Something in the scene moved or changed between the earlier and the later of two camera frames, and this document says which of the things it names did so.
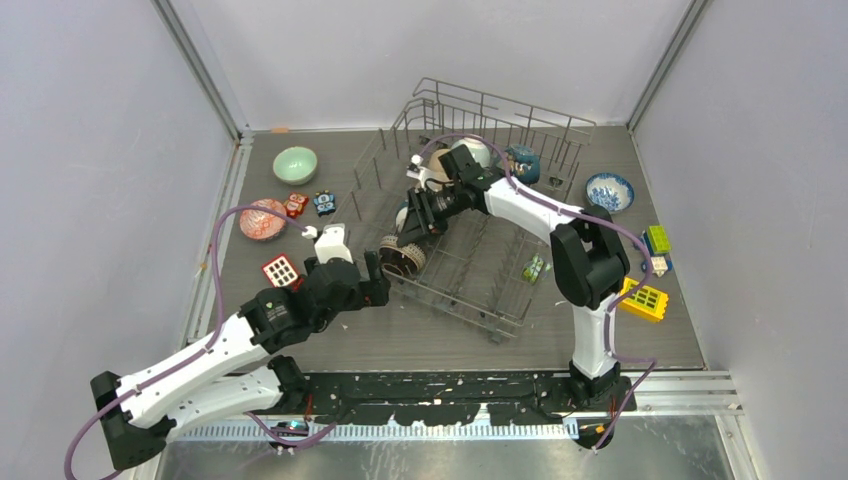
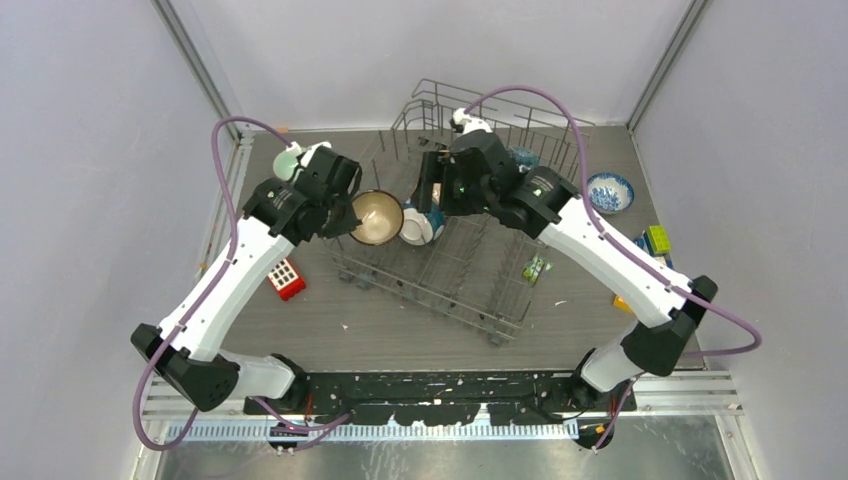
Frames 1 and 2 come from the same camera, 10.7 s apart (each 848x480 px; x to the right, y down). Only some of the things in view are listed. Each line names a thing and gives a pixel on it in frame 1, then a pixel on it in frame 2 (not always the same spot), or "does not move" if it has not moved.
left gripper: (373, 291) → (346, 225)
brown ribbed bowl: (406, 261) → (381, 214)
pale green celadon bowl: (295, 165) does not move
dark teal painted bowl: (526, 164) does not move
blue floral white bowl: (609, 190) does not move
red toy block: (281, 272) does not move
